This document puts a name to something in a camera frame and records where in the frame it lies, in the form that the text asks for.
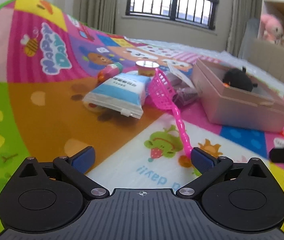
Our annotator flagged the blue white tissue pack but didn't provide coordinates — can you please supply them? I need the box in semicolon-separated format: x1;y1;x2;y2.
82;73;151;119

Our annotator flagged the pink plastic net scoop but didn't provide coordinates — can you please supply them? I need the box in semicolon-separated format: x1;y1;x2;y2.
148;68;193;158

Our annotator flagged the pink cardboard box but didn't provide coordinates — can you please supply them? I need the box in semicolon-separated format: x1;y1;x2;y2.
191;59;284;133

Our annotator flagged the dark purple packet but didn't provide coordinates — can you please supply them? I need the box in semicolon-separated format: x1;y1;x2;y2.
166;73;198;108

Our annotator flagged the beige padded headboard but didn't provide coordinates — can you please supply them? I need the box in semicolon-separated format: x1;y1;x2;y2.
247;38;284;83

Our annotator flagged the black plush bird toy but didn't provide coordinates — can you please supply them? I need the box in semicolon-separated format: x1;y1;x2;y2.
222;67;258;92

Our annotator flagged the white card booklet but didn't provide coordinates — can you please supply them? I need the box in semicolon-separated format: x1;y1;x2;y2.
167;62;195;88

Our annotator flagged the pink toy figure bottle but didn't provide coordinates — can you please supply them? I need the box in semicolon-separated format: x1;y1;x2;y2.
98;62;123;83

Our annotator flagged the yellow pink toy cup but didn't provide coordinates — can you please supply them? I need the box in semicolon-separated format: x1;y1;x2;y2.
135;60;159;77

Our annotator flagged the pink plush bunny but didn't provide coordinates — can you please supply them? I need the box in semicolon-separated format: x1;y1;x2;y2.
260;14;284;43

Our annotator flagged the beige curtain right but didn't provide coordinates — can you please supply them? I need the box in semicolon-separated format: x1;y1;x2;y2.
226;0;262;56

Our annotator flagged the beige curtain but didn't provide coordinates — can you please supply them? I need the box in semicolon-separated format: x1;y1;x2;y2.
73;0;117;34
226;0;262;56

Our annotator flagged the beige curtain left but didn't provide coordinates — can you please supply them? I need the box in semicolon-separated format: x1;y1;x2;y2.
73;0;117;34

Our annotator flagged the black barred window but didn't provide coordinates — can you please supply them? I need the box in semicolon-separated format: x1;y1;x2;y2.
125;0;219;30

